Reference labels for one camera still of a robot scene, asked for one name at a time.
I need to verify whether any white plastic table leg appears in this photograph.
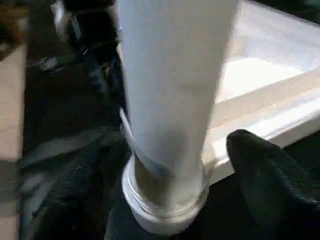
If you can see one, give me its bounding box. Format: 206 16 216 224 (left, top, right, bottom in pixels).
116 0 242 213

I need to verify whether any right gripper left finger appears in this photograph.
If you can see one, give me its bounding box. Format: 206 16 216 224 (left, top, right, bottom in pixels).
32 136 134 240

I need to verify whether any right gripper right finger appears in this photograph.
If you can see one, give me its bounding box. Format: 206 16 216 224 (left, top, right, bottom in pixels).
226 129 320 240

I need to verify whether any white plastic table top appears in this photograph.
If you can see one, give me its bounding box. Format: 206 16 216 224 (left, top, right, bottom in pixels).
119 0 320 237

